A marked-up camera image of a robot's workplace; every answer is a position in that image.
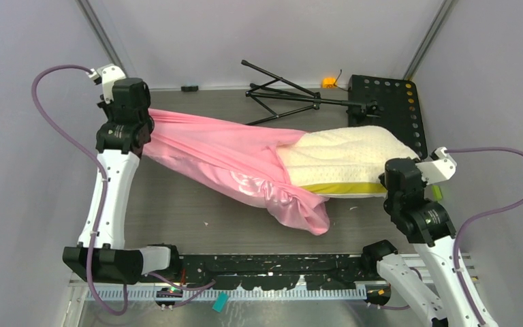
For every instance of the green small block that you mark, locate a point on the green small block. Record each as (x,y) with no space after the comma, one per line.
(437,193)

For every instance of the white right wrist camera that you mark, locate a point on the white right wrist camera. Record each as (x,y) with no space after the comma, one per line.
(441,168)

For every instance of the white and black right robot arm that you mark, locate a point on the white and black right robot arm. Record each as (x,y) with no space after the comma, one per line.
(428,227)

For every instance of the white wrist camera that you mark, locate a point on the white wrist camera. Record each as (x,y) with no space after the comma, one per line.
(441,168)
(106,76)

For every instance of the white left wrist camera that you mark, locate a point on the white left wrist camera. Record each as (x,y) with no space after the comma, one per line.
(106,76)

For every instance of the black perforated music stand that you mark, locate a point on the black perforated music stand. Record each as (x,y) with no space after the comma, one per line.
(384,102)

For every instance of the teal tape piece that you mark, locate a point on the teal tape piece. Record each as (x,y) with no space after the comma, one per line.
(220,302)

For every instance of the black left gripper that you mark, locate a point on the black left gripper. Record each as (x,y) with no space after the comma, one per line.
(107,107)

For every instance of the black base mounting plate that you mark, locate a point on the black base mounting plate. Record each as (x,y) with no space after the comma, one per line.
(271,272)

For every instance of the orange yellow small device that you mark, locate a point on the orange yellow small device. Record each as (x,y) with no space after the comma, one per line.
(329,83)

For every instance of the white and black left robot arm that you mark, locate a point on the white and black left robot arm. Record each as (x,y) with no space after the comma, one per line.
(100,255)

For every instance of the pink pillowcase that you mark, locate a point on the pink pillowcase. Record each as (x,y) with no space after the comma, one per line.
(239,161)

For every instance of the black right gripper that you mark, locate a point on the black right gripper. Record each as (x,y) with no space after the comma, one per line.
(383,177)

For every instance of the cream textured pillow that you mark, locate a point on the cream textured pillow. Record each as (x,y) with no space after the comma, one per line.
(344,162)

